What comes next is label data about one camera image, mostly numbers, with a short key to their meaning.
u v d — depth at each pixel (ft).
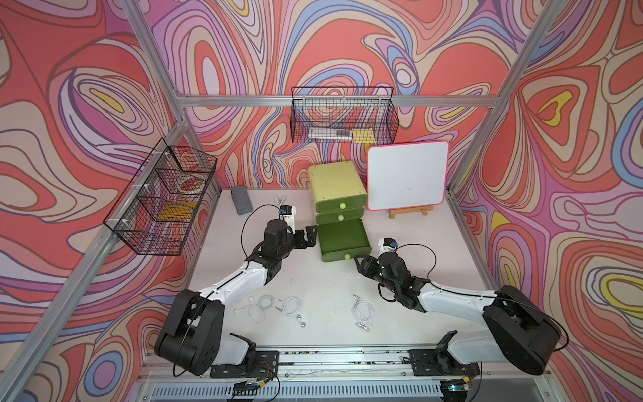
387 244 2.57
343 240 3.15
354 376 2.37
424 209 3.44
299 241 2.51
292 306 2.78
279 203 3.69
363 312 2.74
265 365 2.36
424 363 2.40
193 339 1.38
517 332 1.39
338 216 3.13
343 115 3.17
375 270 2.51
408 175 3.37
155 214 2.41
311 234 2.53
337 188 2.98
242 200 3.68
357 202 2.97
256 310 2.77
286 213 2.46
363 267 2.53
